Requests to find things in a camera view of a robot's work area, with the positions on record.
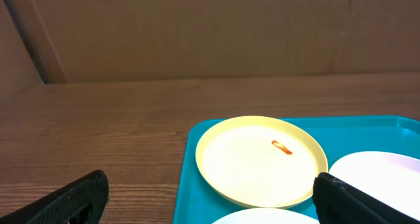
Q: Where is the yellow plate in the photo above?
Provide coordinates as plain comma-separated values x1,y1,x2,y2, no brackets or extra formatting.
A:
195,116,329,208

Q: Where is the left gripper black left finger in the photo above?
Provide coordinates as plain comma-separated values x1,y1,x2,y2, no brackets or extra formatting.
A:
1,170,109,224

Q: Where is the red sauce smear on yellow plate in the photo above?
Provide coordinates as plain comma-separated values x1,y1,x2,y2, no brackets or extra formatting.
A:
271,140,293,155

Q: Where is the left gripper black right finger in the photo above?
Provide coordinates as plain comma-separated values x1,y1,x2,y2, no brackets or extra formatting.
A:
312,172,419,224

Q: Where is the pale pink plate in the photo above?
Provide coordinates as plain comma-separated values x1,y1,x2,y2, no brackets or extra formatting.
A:
329,151,419,220

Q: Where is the white plate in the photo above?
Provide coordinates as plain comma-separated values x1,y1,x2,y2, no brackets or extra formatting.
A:
213,208,320,224

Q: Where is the teal plastic tray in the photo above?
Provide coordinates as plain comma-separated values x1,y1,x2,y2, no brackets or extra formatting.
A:
173,116,419,224

